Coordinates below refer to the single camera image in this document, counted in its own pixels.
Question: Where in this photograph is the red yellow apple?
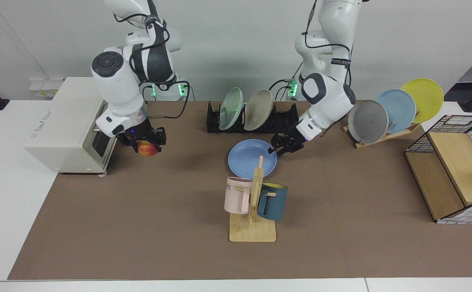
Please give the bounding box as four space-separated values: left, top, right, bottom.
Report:
137 141 159 157

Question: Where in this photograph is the beige plate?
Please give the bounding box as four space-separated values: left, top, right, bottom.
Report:
244 89 274 131

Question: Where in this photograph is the green plate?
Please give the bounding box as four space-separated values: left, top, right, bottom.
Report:
219 87 244 131

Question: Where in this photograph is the black dish rack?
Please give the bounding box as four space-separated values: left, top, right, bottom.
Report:
207 101 300 134

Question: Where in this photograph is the grey plate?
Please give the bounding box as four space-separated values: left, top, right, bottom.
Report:
348 100 389 144

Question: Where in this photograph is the wooden plate rack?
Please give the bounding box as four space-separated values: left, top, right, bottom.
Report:
342 122 421 149

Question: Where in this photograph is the light blue plate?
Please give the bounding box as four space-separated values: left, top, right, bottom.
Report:
376 89 416 134

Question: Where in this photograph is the yellow plate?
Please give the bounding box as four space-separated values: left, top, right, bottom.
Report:
401 78 444 123

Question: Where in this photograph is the teal cup yellow inside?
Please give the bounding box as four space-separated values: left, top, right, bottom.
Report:
257 182 288 221

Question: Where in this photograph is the pink cup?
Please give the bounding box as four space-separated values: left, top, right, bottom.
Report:
224 177 253 215

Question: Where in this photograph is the pale toaster oven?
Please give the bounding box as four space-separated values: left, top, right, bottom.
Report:
23 77 117 176

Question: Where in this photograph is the brown table cloth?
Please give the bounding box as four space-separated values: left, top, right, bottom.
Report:
8 101 472 280

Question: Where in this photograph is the wooden cup stand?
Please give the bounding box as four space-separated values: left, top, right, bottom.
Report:
229 156 277 243

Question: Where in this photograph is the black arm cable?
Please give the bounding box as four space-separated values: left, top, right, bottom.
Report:
141 79 190 119
301 0 352 88

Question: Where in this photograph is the white wall socket strip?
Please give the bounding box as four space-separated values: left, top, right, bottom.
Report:
29 79 64 100

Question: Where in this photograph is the wire basket wooden floor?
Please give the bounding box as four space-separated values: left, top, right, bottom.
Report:
405 115 472 225

